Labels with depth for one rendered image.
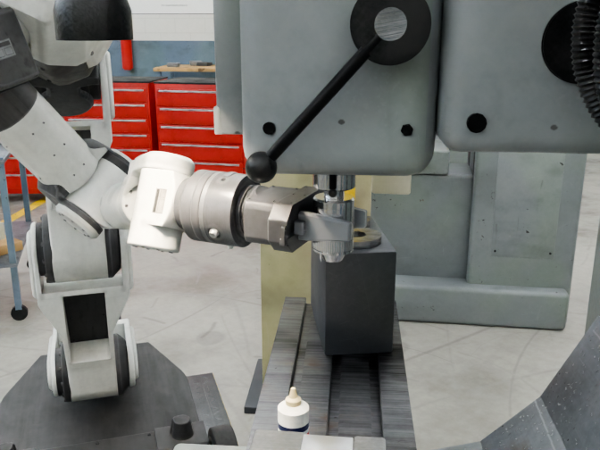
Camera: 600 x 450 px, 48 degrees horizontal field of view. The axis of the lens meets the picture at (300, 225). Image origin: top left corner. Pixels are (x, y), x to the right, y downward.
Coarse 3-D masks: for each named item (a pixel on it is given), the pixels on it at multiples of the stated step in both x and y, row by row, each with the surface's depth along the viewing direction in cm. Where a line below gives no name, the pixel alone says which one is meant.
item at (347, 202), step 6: (318, 198) 76; (324, 198) 76; (330, 198) 76; (342, 198) 76; (348, 198) 76; (318, 204) 75; (324, 204) 75; (330, 204) 74; (336, 204) 74; (342, 204) 75; (348, 204) 75; (330, 210) 75; (336, 210) 75
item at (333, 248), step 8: (352, 208) 76; (336, 216) 75; (344, 216) 75; (352, 216) 76; (352, 232) 77; (352, 240) 77; (312, 248) 78; (320, 248) 76; (328, 248) 76; (336, 248) 76; (344, 248) 76; (352, 248) 77
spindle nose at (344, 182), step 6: (318, 174) 74; (318, 180) 74; (324, 180) 74; (342, 180) 74; (348, 180) 74; (354, 180) 75; (318, 186) 75; (324, 186) 74; (342, 186) 74; (348, 186) 74; (354, 186) 75
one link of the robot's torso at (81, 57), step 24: (0, 0) 91; (24, 0) 91; (48, 0) 91; (24, 24) 94; (48, 24) 93; (48, 48) 97; (72, 48) 99; (96, 48) 107; (48, 72) 109; (72, 72) 112
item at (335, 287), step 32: (320, 256) 119; (352, 256) 113; (384, 256) 113; (320, 288) 121; (352, 288) 114; (384, 288) 115; (320, 320) 122; (352, 320) 116; (384, 320) 116; (352, 352) 118; (384, 352) 118
